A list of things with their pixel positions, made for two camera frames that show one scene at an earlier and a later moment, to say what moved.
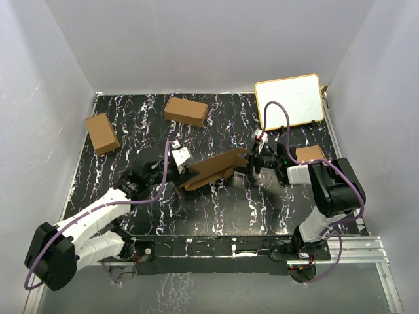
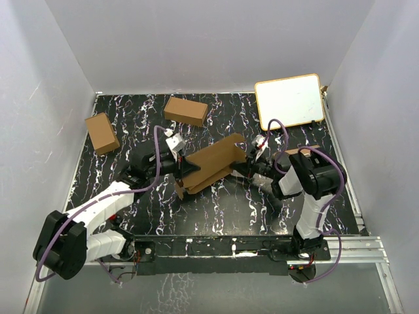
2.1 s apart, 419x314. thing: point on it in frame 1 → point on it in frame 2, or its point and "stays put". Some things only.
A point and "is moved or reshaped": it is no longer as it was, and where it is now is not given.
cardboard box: (216, 167) is moved or reshaped
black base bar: (270, 254) stays put
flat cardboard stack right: (309, 153) stays put
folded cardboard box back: (186, 112) stays put
